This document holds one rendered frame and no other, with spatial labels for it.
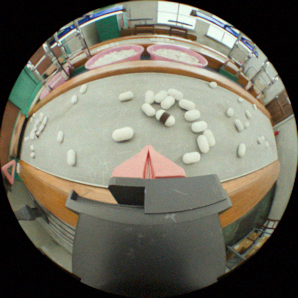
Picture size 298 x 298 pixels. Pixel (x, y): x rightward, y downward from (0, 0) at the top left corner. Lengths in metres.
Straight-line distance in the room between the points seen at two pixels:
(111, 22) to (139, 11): 2.45
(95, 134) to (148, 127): 0.11
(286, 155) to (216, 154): 4.16
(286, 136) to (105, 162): 4.46
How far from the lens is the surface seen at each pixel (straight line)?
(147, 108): 0.19
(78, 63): 0.76
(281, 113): 4.53
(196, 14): 0.76
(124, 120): 0.20
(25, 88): 1.01
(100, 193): 0.18
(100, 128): 0.21
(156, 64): 0.32
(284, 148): 4.34
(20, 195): 2.01
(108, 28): 3.03
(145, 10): 5.24
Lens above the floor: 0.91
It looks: 78 degrees down
